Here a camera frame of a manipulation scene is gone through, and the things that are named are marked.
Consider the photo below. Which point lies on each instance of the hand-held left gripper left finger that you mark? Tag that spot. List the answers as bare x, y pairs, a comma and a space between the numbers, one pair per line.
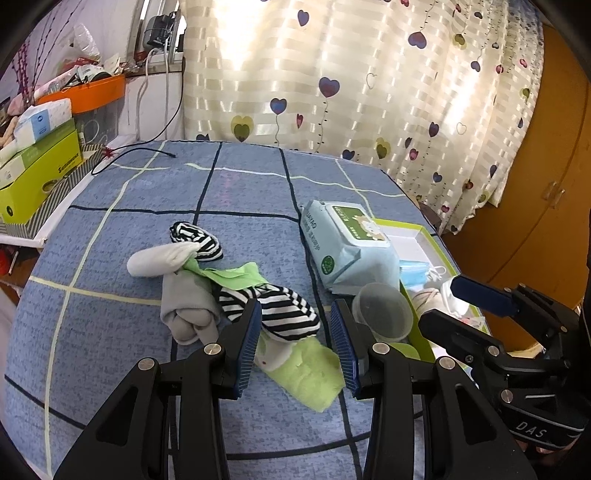
244, 350

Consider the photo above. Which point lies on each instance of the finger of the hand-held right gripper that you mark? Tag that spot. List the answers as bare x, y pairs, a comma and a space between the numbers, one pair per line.
480, 293
452, 332

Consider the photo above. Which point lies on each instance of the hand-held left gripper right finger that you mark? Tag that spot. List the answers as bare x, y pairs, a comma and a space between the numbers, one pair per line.
344, 350

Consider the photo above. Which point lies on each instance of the white sock pair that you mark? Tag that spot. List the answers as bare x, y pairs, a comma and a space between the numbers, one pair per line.
429, 300

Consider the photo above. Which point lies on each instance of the green towel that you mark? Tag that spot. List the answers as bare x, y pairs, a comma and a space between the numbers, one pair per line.
309, 378

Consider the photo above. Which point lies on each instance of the large striped sock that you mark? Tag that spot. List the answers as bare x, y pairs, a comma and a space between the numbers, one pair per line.
286, 314

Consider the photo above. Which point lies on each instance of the blue face mask pack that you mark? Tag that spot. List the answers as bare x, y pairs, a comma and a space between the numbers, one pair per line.
418, 272

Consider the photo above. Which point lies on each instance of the grey sock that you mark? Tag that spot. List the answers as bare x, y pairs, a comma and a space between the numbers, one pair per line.
189, 304

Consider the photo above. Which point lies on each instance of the light green cloth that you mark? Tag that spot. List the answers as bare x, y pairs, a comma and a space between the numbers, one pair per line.
231, 274

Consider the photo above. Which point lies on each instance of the white box with green rim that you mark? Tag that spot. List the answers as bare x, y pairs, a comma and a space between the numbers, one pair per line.
406, 242

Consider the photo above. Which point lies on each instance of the small striped sock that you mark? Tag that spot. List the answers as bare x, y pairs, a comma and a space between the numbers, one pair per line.
198, 240

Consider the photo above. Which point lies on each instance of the clear round plastic container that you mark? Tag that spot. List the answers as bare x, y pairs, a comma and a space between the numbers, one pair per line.
381, 311

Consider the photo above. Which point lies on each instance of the wet wipes pack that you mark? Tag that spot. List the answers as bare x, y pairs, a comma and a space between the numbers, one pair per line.
346, 249

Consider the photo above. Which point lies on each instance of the wooden cabinet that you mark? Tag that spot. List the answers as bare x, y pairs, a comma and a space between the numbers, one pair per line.
545, 161

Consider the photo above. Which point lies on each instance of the blue checked blanket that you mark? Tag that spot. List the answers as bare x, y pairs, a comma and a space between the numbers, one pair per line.
138, 194

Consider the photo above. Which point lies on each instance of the heart print curtain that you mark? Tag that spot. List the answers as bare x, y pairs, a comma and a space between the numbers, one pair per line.
369, 92

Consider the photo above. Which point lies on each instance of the striped cardboard box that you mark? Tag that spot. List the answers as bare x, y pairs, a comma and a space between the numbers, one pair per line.
69, 189

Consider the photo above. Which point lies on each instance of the small red bow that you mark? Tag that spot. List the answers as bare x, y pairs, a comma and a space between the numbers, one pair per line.
108, 152

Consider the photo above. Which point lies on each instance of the green cardboard box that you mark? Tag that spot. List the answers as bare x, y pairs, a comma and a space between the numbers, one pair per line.
41, 180

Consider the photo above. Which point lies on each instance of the clear storage bin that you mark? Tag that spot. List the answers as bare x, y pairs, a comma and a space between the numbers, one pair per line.
99, 124

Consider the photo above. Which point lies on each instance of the white and green carton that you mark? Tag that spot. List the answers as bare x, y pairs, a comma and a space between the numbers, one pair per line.
27, 159

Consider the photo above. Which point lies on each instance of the orange basket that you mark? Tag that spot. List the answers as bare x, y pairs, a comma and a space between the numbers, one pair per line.
87, 94

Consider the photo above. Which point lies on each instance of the white and blue tissue pack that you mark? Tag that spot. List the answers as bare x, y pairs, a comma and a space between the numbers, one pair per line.
41, 122

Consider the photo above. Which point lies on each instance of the black power adapter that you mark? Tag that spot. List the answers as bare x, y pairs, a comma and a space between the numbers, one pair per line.
159, 30

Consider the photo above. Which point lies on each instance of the pink plush toy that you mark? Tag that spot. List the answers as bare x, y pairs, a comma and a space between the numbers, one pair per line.
14, 110

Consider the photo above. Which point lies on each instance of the clear plastic bag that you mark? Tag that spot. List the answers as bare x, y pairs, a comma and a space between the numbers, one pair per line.
87, 44

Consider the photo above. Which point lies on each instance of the pink flower branches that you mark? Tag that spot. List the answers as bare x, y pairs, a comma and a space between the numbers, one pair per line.
27, 69

